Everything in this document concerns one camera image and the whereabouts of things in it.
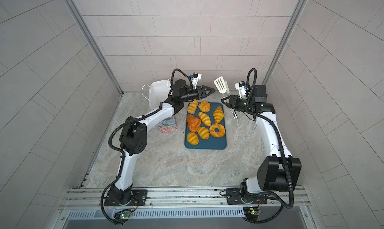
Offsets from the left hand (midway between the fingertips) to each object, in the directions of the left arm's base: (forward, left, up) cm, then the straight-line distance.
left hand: (217, 90), depth 77 cm
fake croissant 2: (0, +6, -27) cm, 27 cm away
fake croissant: (+9, +14, -25) cm, 30 cm away
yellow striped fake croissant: (+2, -4, -26) cm, 26 cm away
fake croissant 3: (-15, +13, -25) cm, 32 cm away
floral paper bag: (+9, +34, -11) cm, 37 cm away
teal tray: (-16, +1, -30) cm, 34 cm away
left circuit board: (-52, +41, -25) cm, 71 cm away
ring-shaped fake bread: (-12, -2, -27) cm, 30 cm away
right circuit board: (-51, -15, -29) cm, 60 cm away
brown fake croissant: (-5, +13, -25) cm, 29 cm away
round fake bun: (+8, +6, -25) cm, 27 cm away
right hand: (-5, -3, -2) cm, 7 cm away
